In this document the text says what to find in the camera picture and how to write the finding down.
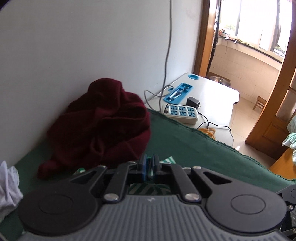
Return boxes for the white desk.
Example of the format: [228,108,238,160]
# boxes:
[146,72,240,147]

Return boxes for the light green bedding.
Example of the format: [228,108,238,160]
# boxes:
[282,116,296,166]

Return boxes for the green white striped shirt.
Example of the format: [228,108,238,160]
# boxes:
[73,156,177,197]

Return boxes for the wooden door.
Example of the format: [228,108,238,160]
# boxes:
[245,30,296,160]

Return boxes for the wooden stool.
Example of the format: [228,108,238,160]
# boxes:
[253,96,267,112]

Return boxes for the blue pen tray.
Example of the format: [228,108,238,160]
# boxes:
[163,83,193,102]

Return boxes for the window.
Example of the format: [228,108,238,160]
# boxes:
[220,0,292,63]

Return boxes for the dark red garment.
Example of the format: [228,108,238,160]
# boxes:
[37,78,152,180]

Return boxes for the black power adapter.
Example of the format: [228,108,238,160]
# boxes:
[187,97,201,108]

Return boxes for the wooden bed frame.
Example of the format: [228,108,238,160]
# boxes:
[269,148,296,180]

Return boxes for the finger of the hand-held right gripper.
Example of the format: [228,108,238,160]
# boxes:
[275,184,296,240]

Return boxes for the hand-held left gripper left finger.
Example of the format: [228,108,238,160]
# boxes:
[69,154,148,202]

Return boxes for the white clothes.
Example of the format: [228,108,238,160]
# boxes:
[0,160,24,220]

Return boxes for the white power strip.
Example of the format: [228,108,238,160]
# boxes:
[165,103,199,124]

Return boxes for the black pen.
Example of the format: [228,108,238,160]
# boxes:
[169,89,186,99]

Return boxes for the orange cable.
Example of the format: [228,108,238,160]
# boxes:
[199,127,217,140]

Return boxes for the black adapter cable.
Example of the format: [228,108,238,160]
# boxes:
[196,111,234,149]

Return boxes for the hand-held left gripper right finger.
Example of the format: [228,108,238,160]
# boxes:
[151,154,233,202]

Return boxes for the wooden door frame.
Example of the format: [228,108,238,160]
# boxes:
[194,0,218,77]

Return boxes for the metal bowl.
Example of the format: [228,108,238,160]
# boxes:
[208,76,231,87]

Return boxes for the grey wall cable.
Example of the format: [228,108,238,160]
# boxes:
[144,0,173,112]

